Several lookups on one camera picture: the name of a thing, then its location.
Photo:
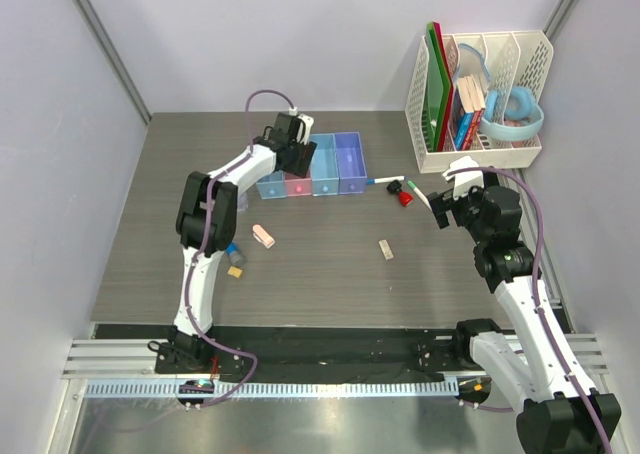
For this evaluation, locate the light blue drawer box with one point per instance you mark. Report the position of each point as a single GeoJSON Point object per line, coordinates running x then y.
{"type": "Point", "coordinates": [272, 186]}

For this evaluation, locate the pink drawer box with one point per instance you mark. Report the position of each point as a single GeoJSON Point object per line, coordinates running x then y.
{"type": "Point", "coordinates": [296, 186]}

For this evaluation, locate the beige eraser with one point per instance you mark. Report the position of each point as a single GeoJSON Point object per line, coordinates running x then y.
{"type": "Point", "coordinates": [385, 249]}

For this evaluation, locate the red folder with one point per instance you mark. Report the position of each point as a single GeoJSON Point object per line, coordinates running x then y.
{"type": "Point", "coordinates": [448, 82]}

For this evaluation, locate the red black stamp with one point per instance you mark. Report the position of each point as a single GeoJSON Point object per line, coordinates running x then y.
{"type": "Point", "coordinates": [395, 189]}

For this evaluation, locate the green folder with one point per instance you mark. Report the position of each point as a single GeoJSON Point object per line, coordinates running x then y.
{"type": "Point", "coordinates": [435, 92]}

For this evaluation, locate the clear tape roll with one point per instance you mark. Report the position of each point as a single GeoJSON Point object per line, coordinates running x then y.
{"type": "Point", "coordinates": [243, 203]}

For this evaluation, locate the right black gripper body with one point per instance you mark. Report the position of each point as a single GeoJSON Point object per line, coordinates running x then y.
{"type": "Point", "coordinates": [465, 210]}

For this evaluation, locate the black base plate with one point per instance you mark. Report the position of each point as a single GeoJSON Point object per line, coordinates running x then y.
{"type": "Point", "coordinates": [302, 355]}

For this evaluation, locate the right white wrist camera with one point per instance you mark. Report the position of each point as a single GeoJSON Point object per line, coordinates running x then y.
{"type": "Point", "coordinates": [464, 174]}

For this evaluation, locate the blue marker pen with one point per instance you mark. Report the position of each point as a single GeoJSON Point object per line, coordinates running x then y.
{"type": "Point", "coordinates": [382, 180]}

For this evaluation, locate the yellow sticky note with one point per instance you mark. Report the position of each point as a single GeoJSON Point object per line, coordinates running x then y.
{"type": "Point", "coordinates": [235, 272]}

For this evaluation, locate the green marker pen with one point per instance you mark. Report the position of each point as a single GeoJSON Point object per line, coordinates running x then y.
{"type": "Point", "coordinates": [419, 193]}

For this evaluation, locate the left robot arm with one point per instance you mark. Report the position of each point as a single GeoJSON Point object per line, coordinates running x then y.
{"type": "Point", "coordinates": [206, 225]}

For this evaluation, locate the white cable duct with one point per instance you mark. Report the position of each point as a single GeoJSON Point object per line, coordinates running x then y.
{"type": "Point", "coordinates": [192, 389]}

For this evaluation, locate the white file organizer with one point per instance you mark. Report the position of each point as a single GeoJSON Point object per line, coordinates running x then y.
{"type": "Point", "coordinates": [513, 58]}

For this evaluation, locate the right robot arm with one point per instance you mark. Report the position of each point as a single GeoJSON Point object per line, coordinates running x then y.
{"type": "Point", "coordinates": [558, 408]}

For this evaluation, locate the books stack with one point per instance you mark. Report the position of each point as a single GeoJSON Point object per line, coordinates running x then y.
{"type": "Point", "coordinates": [468, 108]}

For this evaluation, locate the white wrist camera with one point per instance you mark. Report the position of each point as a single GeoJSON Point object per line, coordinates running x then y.
{"type": "Point", "coordinates": [303, 131]}
{"type": "Point", "coordinates": [464, 174]}

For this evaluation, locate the pink eraser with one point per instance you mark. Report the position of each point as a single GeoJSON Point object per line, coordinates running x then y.
{"type": "Point", "coordinates": [262, 236]}

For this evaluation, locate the blue glue stick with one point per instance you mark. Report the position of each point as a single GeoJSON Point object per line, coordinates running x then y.
{"type": "Point", "coordinates": [236, 257]}

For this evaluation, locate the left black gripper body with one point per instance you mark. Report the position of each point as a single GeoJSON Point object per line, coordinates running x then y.
{"type": "Point", "coordinates": [300, 157]}

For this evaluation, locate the purple drawer box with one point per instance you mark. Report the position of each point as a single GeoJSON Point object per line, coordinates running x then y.
{"type": "Point", "coordinates": [350, 162]}

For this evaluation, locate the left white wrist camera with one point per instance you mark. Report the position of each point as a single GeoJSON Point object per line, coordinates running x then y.
{"type": "Point", "coordinates": [303, 131]}

